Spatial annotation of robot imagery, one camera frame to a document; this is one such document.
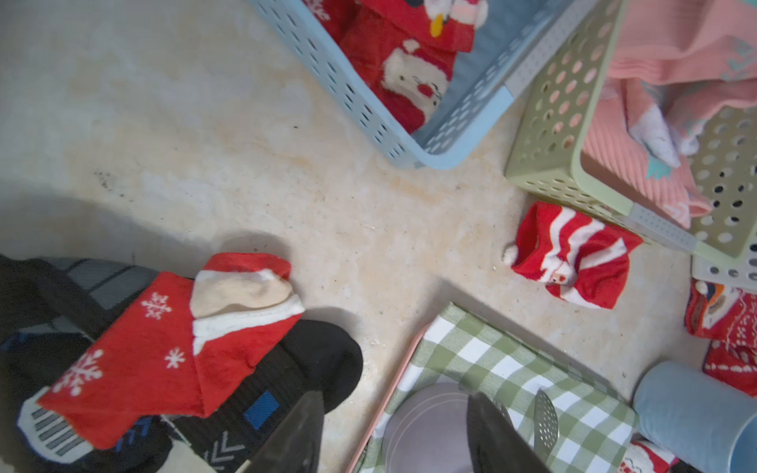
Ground light blue plastic basket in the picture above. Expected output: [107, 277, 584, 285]
[252, 1, 597, 169]

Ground red Santa Christmas sock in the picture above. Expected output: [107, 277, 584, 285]
[305, 1, 457, 134]

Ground red bear Christmas sock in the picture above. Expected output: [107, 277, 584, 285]
[362, 0, 489, 52]

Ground light blue ceramic mug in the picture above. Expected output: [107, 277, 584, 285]
[633, 361, 756, 473]

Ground green white checkered cloth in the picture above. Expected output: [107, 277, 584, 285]
[347, 304, 638, 472]

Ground lilac ceramic bowl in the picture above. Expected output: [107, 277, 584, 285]
[382, 384, 481, 473]

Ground red white striped Santa sock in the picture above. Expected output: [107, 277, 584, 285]
[617, 439, 679, 473]

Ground pink sock with teal leaves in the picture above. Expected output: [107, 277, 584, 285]
[582, 1, 756, 229]

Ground white plastic basket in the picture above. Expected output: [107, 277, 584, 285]
[691, 240, 756, 294]

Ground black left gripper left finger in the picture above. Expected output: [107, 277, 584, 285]
[242, 391, 325, 473]

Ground black sock with white label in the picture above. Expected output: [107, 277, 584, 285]
[1, 256, 173, 472]

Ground red snowflake sock white cuff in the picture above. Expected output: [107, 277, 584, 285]
[37, 252, 305, 449]

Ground light green plastic basket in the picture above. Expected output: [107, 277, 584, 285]
[505, 1, 756, 285]

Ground black sock with blue patch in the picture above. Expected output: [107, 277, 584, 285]
[168, 320, 364, 472]

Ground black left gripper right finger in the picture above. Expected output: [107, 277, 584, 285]
[466, 392, 550, 473]

